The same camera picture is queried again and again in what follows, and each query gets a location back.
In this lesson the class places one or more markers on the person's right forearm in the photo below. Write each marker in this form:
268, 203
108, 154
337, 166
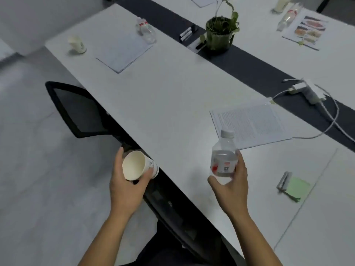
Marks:
253, 241

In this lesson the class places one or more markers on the person's left forearm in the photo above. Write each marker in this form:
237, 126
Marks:
102, 241

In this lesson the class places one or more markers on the dark table runner strip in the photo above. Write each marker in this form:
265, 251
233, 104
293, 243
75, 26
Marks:
249, 69

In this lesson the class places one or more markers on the person's right thumb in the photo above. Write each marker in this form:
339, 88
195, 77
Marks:
215, 183

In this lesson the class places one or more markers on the printed paper sheet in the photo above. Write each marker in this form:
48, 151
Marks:
124, 51
249, 124

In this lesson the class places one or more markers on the person's left hand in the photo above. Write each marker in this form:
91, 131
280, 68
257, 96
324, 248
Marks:
124, 188

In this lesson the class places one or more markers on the green sticky note pad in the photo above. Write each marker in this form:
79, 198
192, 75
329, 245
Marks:
298, 189

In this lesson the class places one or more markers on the green potted plant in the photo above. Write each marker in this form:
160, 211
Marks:
220, 31

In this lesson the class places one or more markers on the clear plastic water bottle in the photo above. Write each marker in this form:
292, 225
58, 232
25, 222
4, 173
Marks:
146, 30
287, 17
224, 159

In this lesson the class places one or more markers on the person's left thumb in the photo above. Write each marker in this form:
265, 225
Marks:
119, 160

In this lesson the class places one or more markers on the colour picture sheet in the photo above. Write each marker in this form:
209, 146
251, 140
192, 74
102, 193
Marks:
306, 31

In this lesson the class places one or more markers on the person's right hand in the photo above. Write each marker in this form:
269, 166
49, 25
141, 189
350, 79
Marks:
233, 191

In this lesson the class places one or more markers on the black mesh office chair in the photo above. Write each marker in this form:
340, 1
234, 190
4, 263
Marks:
91, 113

